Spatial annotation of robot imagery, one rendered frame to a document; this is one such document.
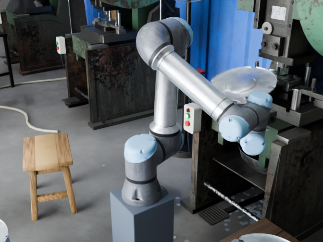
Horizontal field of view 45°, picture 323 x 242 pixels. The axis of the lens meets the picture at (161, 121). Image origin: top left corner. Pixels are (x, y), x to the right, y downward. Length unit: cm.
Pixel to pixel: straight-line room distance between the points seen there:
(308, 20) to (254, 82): 42
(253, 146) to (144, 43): 46
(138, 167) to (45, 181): 121
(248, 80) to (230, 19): 200
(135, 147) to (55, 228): 89
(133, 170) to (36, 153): 84
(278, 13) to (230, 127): 77
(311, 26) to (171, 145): 63
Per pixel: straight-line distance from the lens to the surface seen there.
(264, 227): 156
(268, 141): 167
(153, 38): 120
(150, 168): 139
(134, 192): 143
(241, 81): 166
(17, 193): 244
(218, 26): 378
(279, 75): 185
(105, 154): 271
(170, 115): 141
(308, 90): 177
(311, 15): 131
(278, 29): 174
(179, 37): 129
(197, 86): 113
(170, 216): 153
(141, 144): 137
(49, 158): 205
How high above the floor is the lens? 131
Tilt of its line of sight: 24 degrees down
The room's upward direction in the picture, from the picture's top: straight up
